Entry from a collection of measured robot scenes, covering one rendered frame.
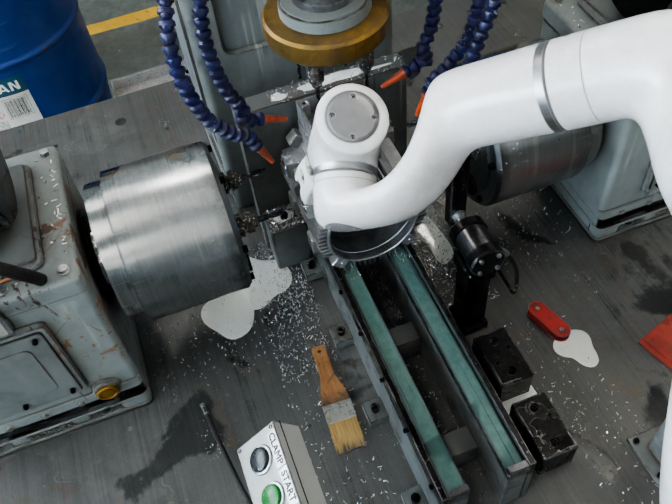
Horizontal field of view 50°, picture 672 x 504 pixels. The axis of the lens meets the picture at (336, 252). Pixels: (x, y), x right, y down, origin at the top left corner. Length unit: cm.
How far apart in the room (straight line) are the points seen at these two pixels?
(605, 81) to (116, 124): 131
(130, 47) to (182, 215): 247
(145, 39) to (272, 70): 224
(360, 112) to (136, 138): 100
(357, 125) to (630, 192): 72
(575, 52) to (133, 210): 65
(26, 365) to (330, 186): 55
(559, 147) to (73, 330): 80
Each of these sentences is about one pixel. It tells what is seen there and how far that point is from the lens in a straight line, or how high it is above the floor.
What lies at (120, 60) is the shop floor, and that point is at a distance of 344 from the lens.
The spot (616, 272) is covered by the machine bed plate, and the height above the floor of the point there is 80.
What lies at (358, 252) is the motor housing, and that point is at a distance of 123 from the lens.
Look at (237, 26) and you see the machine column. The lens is 126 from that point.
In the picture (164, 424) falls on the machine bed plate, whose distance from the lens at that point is 129.
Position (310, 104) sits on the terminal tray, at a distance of 122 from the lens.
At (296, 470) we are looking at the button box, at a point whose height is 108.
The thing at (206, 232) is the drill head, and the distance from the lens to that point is 107.
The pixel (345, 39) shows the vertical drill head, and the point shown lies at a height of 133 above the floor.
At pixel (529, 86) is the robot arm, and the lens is 73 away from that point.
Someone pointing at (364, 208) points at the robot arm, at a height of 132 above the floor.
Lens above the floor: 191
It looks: 52 degrees down
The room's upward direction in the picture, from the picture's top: 7 degrees counter-clockwise
